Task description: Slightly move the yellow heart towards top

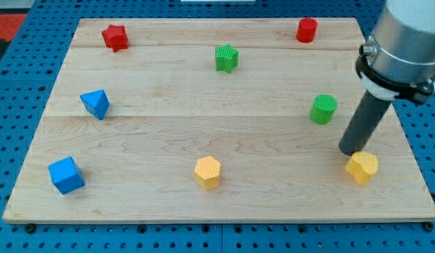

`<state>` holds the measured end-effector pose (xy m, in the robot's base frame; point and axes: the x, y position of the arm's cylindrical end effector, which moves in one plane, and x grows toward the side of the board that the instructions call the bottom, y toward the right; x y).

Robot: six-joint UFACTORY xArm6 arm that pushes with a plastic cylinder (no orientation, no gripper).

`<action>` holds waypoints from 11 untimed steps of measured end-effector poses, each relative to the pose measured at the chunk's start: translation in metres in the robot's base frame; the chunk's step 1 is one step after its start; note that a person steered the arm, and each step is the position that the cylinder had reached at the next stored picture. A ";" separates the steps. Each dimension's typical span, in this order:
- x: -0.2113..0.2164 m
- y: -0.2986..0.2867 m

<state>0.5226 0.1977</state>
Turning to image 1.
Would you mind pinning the yellow heart block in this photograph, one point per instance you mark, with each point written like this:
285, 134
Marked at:
362, 166

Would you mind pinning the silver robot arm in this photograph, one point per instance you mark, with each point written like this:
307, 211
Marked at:
398, 59

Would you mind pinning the wooden board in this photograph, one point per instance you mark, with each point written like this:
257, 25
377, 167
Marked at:
169, 107

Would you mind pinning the yellow hexagon block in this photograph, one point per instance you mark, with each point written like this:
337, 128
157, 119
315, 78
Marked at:
208, 172

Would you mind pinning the green star block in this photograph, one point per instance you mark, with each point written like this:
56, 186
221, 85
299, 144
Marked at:
226, 58

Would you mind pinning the green cylinder block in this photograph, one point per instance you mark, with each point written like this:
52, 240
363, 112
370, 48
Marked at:
323, 108

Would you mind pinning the blue triangle block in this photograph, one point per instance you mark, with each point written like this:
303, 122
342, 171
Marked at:
96, 103

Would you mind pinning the red cylinder block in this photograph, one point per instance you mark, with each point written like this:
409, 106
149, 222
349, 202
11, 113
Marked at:
306, 30

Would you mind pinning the red star block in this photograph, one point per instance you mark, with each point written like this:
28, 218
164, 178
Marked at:
115, 37

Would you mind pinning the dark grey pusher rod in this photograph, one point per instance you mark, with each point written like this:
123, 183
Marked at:
362, 125

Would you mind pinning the blue cube block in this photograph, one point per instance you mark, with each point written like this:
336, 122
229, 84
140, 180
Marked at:
66, 176

